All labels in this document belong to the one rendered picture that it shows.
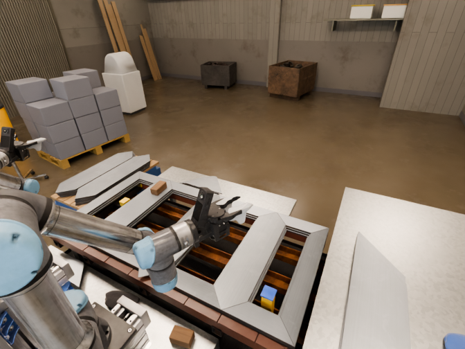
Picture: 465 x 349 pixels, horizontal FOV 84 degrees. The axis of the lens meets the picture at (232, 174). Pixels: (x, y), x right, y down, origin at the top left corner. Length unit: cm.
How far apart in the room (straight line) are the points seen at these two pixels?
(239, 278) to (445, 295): 83
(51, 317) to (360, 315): 91
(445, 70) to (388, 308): 635
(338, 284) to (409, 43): 626
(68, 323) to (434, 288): 123
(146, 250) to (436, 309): 103
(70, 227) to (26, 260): 19
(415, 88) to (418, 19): 133
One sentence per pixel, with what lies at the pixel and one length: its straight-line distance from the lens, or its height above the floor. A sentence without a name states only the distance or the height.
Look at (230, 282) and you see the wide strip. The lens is 138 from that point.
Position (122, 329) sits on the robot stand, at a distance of 112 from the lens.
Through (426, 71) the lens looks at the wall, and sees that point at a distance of 713.
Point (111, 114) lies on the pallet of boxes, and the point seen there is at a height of 57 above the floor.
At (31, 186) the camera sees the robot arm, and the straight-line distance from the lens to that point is 142.
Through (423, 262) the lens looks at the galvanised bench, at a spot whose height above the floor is 105.
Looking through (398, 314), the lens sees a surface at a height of 107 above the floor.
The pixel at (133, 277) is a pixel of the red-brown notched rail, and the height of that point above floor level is 83.
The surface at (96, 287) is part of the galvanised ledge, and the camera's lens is 176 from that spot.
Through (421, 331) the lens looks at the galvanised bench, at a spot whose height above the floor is 105.
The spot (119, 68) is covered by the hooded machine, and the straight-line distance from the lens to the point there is 646.
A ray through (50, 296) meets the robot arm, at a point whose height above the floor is 148.
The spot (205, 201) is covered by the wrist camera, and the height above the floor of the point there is 153.
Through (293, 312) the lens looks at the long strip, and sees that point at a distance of 131.
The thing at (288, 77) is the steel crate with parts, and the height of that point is 58.
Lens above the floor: 197
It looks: 32 degrees down
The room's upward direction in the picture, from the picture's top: 2 degrees counter-clockwise
